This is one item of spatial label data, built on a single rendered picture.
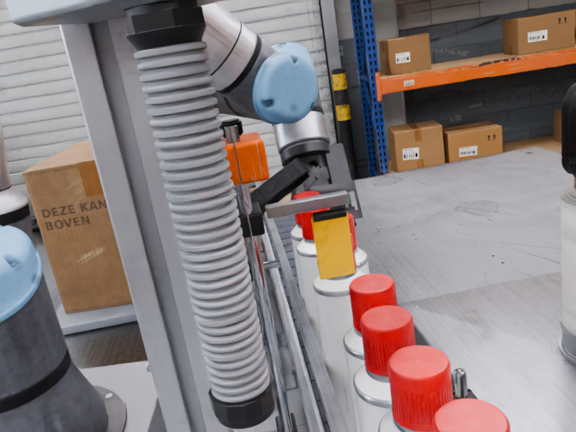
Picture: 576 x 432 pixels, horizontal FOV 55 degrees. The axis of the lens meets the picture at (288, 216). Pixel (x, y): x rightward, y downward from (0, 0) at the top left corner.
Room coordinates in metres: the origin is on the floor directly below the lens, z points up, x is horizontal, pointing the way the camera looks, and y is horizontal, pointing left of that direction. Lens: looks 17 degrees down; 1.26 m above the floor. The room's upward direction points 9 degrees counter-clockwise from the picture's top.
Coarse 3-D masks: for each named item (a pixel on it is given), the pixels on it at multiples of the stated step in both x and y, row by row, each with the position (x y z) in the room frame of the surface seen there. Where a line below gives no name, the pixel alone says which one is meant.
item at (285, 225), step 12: (264, 216) 1.23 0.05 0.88; (288, 216) 1.20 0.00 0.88; (288, 228) 1.11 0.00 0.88; (288, 240) 1.04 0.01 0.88; (288, 252) 0.97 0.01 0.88; (288, 300) 0.77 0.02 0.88; (300, 336) 0.66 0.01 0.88; (312, 372) 0.57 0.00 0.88; (312, 384) 0.55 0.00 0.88; (324, 420) 0.48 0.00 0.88
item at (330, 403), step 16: (272, 224) 0.91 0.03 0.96; (288, 272) 0.69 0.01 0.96; (288, 288) 0.64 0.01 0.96; (304, 320) 0.55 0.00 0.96; (304, 336) 0.51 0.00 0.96; (320, 352) 0.48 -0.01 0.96; (320, 368) 0.45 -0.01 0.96; (320, 384) 0.42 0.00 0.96; (336, 400) 0.40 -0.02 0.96; (336, 416) 0.38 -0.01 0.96
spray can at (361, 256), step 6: (348, 216) 0.51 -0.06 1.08; (354, 228) 0.51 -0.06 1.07; (354, 234) 0.51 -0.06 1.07; (354, 240) 0.51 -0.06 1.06; (354, 246) 0.51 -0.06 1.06; (360, 252) 0.51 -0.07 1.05; (360, 258) 0.50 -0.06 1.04; (366, 258) 0.51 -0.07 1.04; (360, 264) 0.50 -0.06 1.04; (366, 264) 0.50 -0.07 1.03; (366, 270) 0.50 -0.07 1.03
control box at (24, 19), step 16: (16, 0) 0.30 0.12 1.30; (32, 0) 0.29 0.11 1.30; (48, 0) 0.29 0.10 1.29; (64, 0) 0.28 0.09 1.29; (80, 0) 0.28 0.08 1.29; (96, 0) 0.27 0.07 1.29; (112, 0) 0.27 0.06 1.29; (208, 0) 0.33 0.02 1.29; (224, 0) 0.34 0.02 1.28; (16, 16) 0.30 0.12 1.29; (32, 16) 0.30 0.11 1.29; (48, 16) 0.29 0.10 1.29; (64, 16) 0.29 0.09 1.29; (80, 16) 0.30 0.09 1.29; (96, 16) 0.31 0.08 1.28; (112, 16) 0.33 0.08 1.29
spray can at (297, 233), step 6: (306, 192) 0.63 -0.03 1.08; (312, 192) 0.62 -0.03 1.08; (318, 192) 0.62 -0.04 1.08; (294, 198) 0.61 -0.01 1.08; (300, 222) 0.61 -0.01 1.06; (294, 228) 0.62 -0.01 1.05; (300, 228) 0.61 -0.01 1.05; (294, 234) 0.61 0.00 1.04; (300, 234) 0.60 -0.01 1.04; (294, 240) 0.61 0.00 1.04; (300, 240) 0.60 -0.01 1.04; (294, 246) 0.61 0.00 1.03; (294, 252) 0.61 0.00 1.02; (300, 276) 0.61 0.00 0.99; (300, 282) 0.61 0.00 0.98; (300, 288) 0.61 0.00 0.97
